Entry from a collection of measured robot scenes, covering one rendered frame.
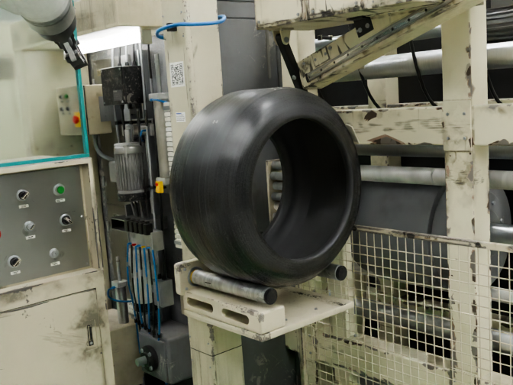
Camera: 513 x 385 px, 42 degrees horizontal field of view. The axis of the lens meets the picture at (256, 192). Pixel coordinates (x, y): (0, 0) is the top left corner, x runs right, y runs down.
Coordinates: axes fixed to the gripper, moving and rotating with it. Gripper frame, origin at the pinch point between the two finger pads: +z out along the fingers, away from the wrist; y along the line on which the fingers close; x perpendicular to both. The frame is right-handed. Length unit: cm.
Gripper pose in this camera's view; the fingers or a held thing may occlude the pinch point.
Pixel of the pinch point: (76, 58)
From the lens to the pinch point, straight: 145.9
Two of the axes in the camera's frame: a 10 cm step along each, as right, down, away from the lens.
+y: -4.3, -8.9, 1.6
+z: -0.4, 1.9, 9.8
